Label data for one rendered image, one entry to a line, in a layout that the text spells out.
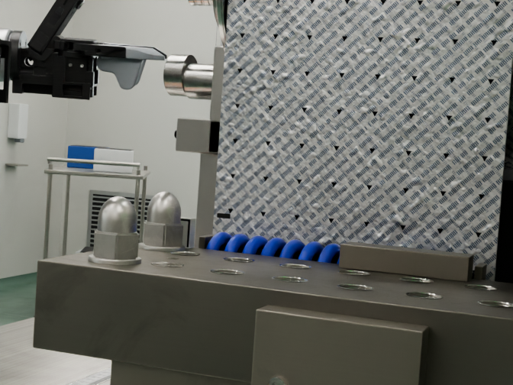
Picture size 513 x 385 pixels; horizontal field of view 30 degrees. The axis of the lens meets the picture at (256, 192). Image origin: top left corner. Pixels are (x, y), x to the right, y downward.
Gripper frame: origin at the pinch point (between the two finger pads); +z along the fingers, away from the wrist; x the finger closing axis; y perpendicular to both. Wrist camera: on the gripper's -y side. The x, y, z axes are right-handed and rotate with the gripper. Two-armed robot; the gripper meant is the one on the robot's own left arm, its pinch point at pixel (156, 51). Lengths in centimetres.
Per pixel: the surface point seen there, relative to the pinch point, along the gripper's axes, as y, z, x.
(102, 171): 89, -57, -398
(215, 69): -1.2, 9.1, 47.4
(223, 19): -6, 10, 55
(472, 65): -4, 29, 63
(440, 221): 8, 28, 64
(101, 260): 10, 3, 74
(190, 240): 12, 8, 62
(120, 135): 92, -67, -569
